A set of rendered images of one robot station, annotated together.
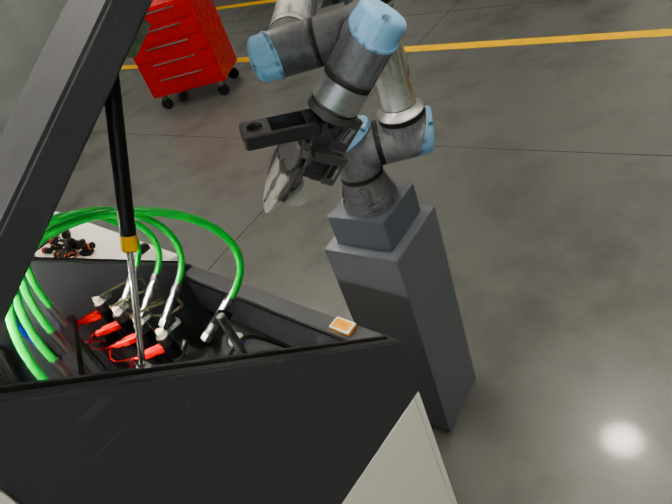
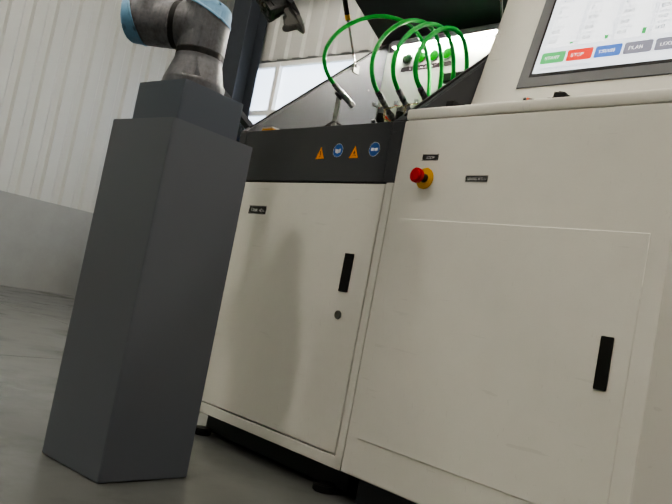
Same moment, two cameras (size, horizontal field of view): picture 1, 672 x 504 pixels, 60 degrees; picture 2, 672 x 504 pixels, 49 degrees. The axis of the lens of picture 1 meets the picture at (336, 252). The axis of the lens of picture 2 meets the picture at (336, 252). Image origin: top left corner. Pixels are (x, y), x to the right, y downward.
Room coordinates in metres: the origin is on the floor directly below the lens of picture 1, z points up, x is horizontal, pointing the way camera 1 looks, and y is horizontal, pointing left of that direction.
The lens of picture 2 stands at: (3.12, 0.14, 0.46)
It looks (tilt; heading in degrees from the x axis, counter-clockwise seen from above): 4 degrees up; 176
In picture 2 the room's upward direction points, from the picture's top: 11 degrees clockwise
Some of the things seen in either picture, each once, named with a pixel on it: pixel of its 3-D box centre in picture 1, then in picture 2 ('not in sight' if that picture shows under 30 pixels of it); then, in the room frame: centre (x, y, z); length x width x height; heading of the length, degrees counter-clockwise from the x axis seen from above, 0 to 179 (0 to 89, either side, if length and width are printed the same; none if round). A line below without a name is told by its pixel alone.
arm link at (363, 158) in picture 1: (356, 147); (203, 26); (1.34, -0.15, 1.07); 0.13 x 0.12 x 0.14; 76
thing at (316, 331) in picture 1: (281, 324); (313, 155); (1.03, 0.18, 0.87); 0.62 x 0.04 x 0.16; 39
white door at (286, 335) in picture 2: not in sight; (279, 301); (1.04, 0.17, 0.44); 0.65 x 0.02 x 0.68; 39
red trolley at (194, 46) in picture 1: (181, 48); not in sight; (5.33, 0.60, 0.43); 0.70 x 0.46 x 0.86; 70
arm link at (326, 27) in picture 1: (353, 30); not in sight; (0.90, -0.15, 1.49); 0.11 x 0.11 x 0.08; 76
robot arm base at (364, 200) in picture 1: (365, 184); (196, 73); (1.34, -0.14, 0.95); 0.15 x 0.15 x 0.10
